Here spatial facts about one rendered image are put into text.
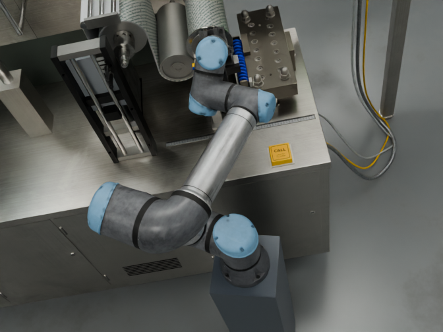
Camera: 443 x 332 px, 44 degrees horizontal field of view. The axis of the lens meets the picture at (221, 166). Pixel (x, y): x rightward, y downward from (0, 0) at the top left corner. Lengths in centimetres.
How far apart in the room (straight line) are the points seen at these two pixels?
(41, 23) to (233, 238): 112
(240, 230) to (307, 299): 115
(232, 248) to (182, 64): 65
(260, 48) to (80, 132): 75
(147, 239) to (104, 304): 168
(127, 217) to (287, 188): 96
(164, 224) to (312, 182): 97
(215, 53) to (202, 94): 11
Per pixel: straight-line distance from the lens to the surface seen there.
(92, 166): 203
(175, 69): 182
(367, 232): 273
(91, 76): 170
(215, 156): 120
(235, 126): 125
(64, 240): 223
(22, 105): 208
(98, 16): 165
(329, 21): 361
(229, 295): 167
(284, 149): 186
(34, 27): 217
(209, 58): 133
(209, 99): 135
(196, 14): 177
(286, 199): 206
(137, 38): 174
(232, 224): 150
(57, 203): 200
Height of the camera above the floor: 245
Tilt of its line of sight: 56 degrees down
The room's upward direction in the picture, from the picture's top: 17 degrees counter-clockwise
